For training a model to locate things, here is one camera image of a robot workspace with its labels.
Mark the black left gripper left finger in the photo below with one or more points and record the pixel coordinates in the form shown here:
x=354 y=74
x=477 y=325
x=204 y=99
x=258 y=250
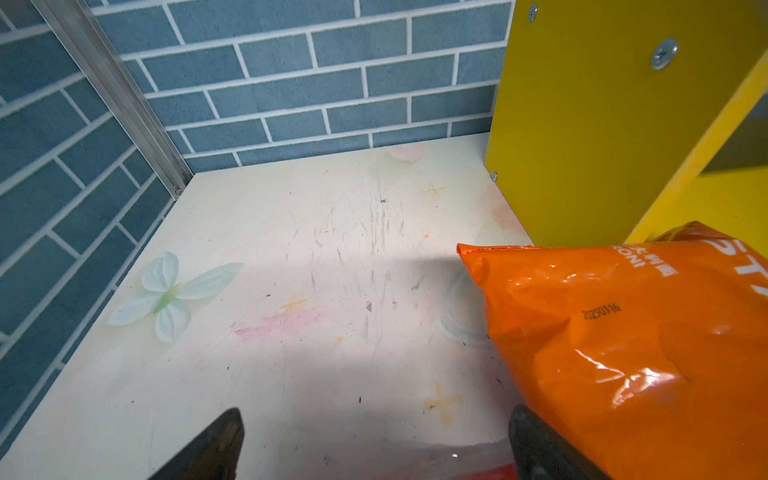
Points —
x=212 y=454

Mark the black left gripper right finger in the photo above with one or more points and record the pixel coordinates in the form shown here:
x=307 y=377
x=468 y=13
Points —
x=540 y=452

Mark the orange pasta bag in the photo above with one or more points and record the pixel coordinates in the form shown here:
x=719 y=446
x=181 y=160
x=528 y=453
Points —
x=650 y=359

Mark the yellow shelf unit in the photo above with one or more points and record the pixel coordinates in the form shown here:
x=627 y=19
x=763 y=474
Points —
x=617 y=121

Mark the aluminium corner post left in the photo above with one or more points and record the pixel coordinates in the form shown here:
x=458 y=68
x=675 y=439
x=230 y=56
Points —
x=82 y=37

